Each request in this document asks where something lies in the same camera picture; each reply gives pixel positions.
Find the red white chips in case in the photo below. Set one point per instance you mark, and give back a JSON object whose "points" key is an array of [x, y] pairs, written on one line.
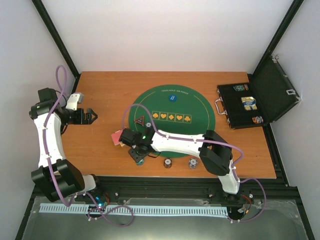
{"points": [[258, 120]]}

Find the black aluminium frame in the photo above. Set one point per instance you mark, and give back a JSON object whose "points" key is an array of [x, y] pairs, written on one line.
{"points": [[278, 188]]}

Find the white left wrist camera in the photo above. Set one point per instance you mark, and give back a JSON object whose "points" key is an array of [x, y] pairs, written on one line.
{"points": [[73, 101]]}

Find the blue gold card deck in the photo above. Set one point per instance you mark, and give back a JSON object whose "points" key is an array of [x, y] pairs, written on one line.
{"points": [[249, 103]]}

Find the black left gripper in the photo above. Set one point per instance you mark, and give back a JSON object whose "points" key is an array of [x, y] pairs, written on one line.
{"points": [[80, 120]]}

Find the blue small blind button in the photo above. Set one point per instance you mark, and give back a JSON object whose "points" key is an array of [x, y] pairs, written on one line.
{"points": [[172, 98]]}

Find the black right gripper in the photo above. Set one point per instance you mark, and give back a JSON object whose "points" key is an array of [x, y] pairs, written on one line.
{"points": [[136, 157]]}

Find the chips row in case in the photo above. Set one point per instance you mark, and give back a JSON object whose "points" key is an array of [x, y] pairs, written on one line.
{"points": [[241, 87]]}

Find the red backed card deck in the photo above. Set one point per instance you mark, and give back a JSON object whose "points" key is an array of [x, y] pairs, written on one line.
{"points": [[116, 137]]}

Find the round green poker mat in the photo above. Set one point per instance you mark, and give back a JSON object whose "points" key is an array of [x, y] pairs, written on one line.
{"points": [[190, 114]]}

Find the brown 100 chip stack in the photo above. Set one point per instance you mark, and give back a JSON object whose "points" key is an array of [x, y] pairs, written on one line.
{"points": [[167, 163]]}

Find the triangular all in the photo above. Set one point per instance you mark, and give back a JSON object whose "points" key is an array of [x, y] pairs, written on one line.
{"points": [[140, 120]]}

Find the silver case handle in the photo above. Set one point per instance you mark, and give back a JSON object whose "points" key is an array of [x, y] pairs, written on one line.
{"points": [[219, 106]]}

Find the green blue 50 chip stack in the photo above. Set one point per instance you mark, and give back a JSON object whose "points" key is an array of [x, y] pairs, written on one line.
{"points": [[141, 162]]}

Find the blue white chip stack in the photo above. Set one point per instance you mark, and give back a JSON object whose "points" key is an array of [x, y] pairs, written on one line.
{"points": [[192, 163]]}

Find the black poker case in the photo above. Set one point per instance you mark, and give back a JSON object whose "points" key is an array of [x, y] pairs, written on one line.
{"points": [[273, 91]]}

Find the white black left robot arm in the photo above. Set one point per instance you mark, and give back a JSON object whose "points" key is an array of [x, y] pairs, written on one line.
{"points": [[56, 177]]}

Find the light blue cable duct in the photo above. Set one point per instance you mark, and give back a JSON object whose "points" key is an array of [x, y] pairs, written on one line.
{"points": [[138, 210]]}

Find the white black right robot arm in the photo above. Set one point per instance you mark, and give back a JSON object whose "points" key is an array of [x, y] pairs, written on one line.
{"points": [[215, 153]]}

